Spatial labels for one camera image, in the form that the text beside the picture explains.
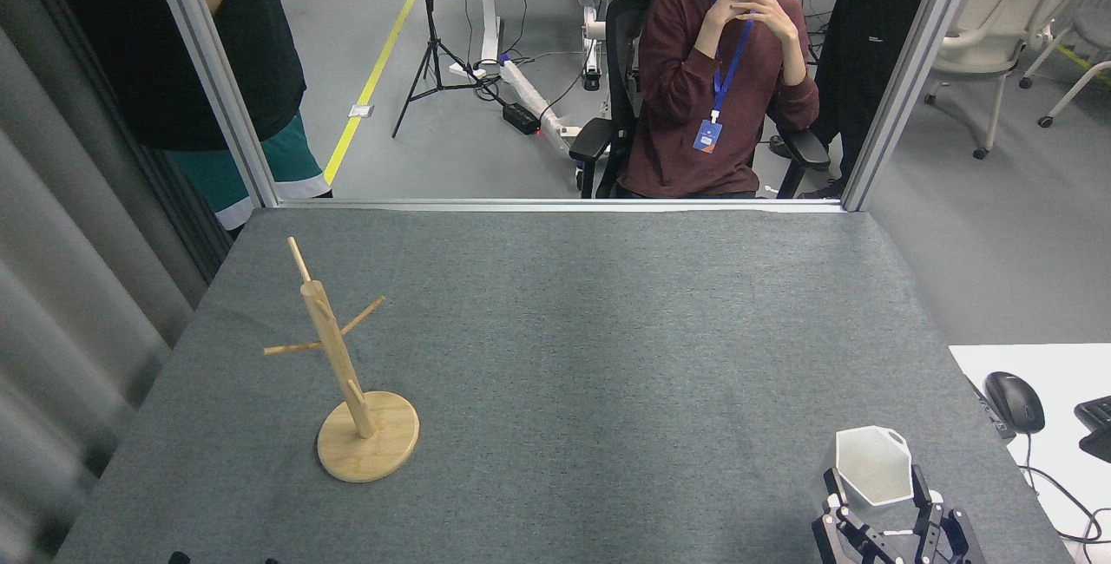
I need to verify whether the black tripod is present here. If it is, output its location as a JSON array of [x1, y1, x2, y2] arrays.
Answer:
[[391, 0, 504, 140]]

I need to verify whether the white armchair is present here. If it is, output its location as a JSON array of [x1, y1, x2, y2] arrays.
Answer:
[[866, 0, 1088, 160]]

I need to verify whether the white chair with grey seat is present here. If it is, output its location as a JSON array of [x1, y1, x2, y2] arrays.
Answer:
[[1018, 0, 1111, 129]]

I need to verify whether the black flat device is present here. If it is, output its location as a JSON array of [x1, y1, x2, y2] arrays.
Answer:
[[966, 376, 1017, 443]]

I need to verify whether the wooden cup rack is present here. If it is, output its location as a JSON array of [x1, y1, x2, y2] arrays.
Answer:
[[263, 237, 421, 484]]

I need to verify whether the white side table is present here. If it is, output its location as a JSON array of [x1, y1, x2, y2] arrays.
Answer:
[[948, 343, 1111, 564]]

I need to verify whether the blue lanyard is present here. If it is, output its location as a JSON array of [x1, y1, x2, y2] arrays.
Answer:
[[710, 0, 754, 122]]

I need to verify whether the silver aluminium post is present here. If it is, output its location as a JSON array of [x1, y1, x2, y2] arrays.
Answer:
[[842, 0, 990, 212], [143, 0, 280, 207]]

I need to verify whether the silver table rail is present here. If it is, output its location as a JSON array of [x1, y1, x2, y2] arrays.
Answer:
[[276, 198, 847, 214]]

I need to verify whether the white faceted cup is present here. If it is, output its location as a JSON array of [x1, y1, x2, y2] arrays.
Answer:
[[835, 426, 915, 508]]

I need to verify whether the white stand on wheels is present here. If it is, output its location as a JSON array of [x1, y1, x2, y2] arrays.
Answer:
[[576, 0, 648, 93]]

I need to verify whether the white desk with dark top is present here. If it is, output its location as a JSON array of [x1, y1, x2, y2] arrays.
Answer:
[[438, 0, 587, 148]]

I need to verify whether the standing person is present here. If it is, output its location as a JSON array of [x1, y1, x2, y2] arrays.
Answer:
[[768, 0, 947, 199], [52, 0, 332, 231]]

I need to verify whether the black keyboard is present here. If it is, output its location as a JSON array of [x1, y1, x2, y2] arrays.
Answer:
[[1074, 395, 1111, 464]]

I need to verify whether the black mouse cable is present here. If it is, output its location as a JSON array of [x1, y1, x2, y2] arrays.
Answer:
[[1016, 432, 1111, 548]]

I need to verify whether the black computer mouse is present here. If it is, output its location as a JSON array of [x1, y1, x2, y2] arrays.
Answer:
[[984, 371, 1046, 436]]

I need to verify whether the seated person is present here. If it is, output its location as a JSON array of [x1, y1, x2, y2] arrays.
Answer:
[[618, 0, 821, 199]]

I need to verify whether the seated person's left hand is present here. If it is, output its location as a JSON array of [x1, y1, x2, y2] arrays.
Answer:
[[742, 0, 799, 44]]

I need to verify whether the seated person's right hand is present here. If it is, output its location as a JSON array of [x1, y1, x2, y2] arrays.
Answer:
[[705, 0, 756, 27]]

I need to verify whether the black office chair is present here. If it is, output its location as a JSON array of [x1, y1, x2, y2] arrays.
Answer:
[[568, 0, 832, 199]]

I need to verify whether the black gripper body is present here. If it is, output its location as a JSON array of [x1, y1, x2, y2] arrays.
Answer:
[[872, 531, 923, 564]]

